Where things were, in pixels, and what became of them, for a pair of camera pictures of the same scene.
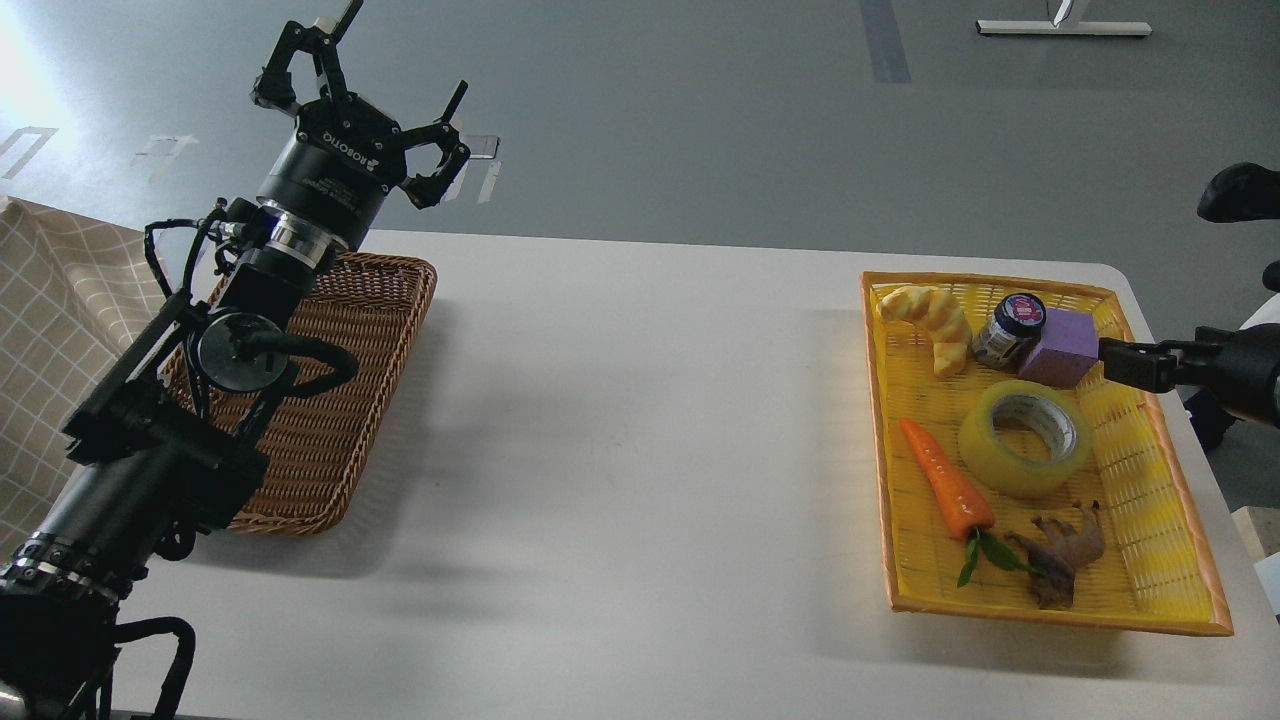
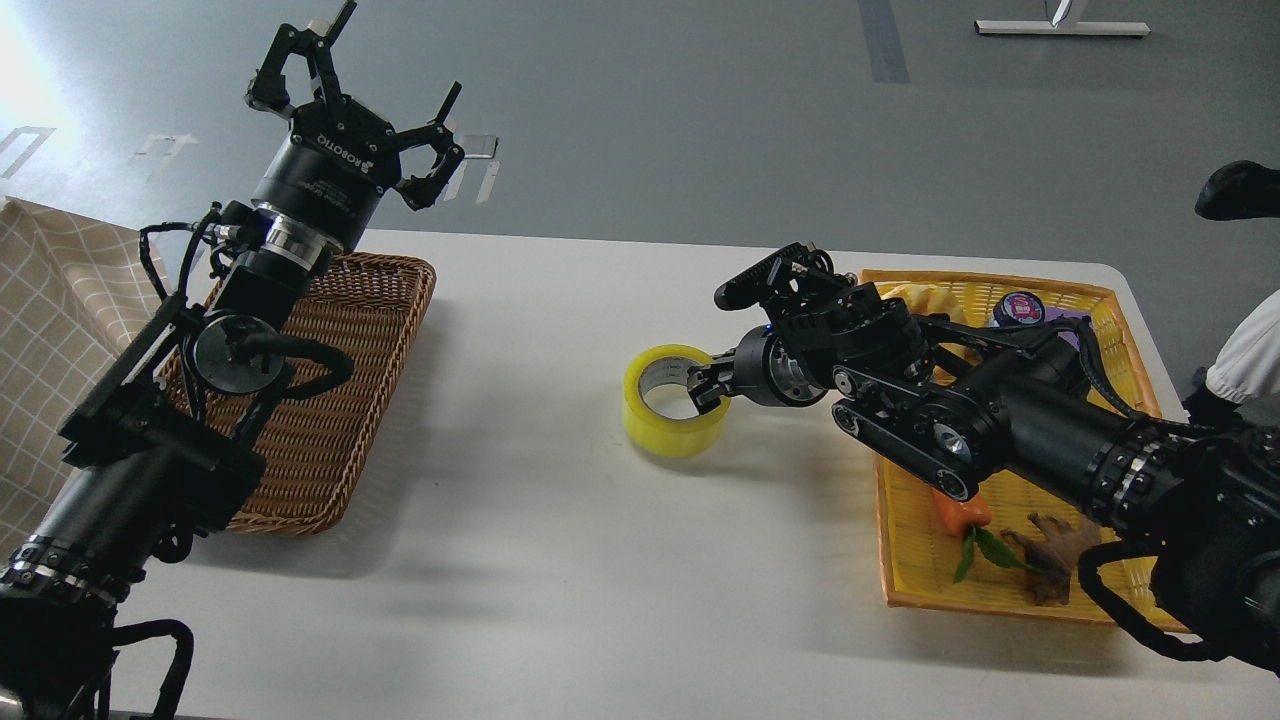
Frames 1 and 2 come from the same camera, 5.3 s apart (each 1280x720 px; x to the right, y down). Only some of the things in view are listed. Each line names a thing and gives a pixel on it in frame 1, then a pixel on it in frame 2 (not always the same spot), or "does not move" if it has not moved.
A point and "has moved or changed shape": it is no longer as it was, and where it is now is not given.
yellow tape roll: (996, 465) has moved or changed shape
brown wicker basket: (317, 444) does not move
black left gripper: (342, 156) does not move
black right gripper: (1239, 367) → (766, 367)
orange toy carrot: (963, 512) does not move
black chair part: (1241, 192) does not move
